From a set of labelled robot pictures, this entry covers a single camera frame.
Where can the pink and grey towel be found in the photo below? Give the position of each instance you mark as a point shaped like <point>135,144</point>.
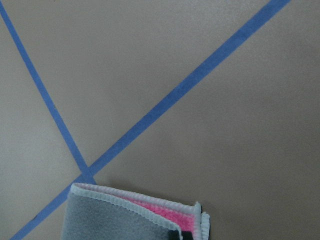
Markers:
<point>96,212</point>

